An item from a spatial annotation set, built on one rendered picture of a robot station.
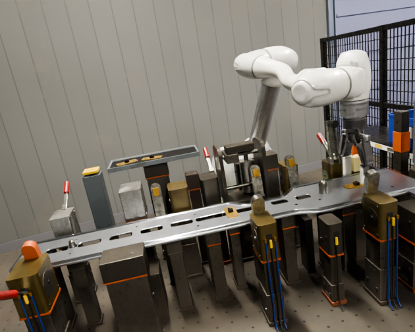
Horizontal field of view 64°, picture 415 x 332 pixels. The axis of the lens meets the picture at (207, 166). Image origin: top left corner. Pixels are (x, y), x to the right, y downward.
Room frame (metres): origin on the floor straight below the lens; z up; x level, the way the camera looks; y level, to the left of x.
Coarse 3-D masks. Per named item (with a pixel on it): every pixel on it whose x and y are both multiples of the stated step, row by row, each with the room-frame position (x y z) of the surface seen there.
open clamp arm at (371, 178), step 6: (366, 174) 0.91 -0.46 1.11; (372, 174) 0.90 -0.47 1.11; (378, 174) 0.90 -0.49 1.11; (366, 180) 0.91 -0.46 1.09; (372, 180) 0.90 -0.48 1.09; (378, 180) 0.91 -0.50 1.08; (366, 186) 0.91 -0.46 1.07; (372, 186) 0.91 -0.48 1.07; (366, 192) 0.91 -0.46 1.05; (372, 192) 0.91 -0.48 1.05
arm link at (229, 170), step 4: (240, 156) 1.80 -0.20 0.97; (212, 160) 1.82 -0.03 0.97; (212, 164) 1.81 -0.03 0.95; (224, 164) 1.74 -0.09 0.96; (228, 164) 1.74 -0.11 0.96; (232, 164) 1.75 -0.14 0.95; (224, 168) 1.74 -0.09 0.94; (228, 168) 1.74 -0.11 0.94; (232, 168) 1.74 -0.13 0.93; (228, 172) 1.74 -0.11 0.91; (232, 172) 1.74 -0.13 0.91; (228, 176) 1.74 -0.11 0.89; (232, 176) 1.74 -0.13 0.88; (228, 180) 1.74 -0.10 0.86; (232, 180) 1.74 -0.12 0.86; (228, 184) 1.74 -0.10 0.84; (232, 184) 1.75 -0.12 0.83
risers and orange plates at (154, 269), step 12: (300, 216) 1.09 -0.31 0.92; (300, 228) 1.09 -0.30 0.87; (312, 228) 1.05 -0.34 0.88; (252, 240) 1.07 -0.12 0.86; (300, 240) 1.10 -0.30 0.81; (312, 240) 1.05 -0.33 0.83; (312, 252) 1.05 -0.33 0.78; (156, 264) 1.00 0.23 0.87; (312, 264) 1.05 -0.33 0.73; (156, 276) 0.94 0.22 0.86; (156, 288) 0.94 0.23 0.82; (156, 300) 0.94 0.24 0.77; (168, 312) 0.94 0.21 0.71
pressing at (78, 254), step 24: (384, 168) 1.20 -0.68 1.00; (288, 192) 1.12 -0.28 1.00; (312, 192) 1.09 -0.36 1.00; (336, 192) 1.06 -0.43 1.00; (360, 192) 1.02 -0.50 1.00; (384, 192) 1.00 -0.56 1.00; (408, 192) 0.98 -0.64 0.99; (168, 216) 1.08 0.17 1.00; (192, 216) 1.05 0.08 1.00; (240, 216) 0.99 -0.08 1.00; (288, 216) 0.96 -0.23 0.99; (48, 240) 1.04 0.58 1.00; (120, 240) 0.96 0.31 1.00; (144, 240) 0.93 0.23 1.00; (168, 240) 0.92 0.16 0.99
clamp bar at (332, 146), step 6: (330, 120) 1.26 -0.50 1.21; (330, 126) 1.25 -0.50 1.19; (336, 126) 1.21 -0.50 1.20; (330, 132) 1.24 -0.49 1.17; (336, 132) 1.24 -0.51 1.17; (330, 138) 1.23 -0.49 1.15; (336, 138) 1.23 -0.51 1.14; (330, 144) 1.23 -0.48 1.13; (336, 144) 1.23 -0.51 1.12; (330, 150) 1.22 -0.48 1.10; (336, 150) 1.23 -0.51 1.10; (330, 156) 1.23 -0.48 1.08; (336, 156) 1.24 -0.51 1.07
